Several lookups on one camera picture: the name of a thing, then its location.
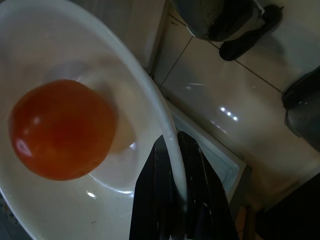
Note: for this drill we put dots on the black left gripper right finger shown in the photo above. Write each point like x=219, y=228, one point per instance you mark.
x=207, y=205

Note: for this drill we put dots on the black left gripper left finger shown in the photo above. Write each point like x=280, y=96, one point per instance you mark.
x=155, y=200

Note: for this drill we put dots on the orange red tomato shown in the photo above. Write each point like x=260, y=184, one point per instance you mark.
x=62, y=130

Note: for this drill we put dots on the wide white serving bowl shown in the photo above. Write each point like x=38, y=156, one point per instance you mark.
x=62, y=37

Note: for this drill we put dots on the black floor mat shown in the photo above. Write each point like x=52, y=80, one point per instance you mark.
x=287, y=212

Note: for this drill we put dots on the silver robot left leg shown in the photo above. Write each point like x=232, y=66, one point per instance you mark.
x=303, y=112

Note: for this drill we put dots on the black robot right foot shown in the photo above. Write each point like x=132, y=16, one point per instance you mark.
x=250, y=37

